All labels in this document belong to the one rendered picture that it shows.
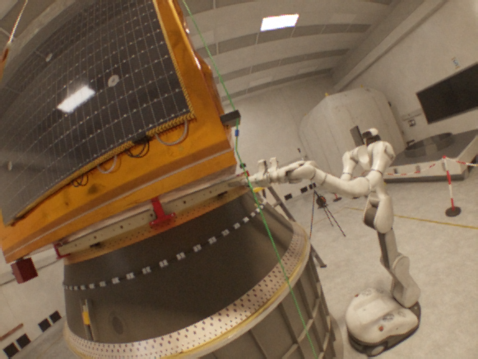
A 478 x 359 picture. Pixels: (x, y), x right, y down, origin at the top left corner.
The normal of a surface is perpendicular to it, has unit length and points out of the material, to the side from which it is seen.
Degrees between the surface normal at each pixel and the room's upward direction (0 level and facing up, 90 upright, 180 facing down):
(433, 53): 90
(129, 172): 97
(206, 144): 94
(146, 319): 62
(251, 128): 90
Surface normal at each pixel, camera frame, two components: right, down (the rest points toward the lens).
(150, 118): 0.03, -0.03
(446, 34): -0.93, 0.37
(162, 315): 0.07, -0.54
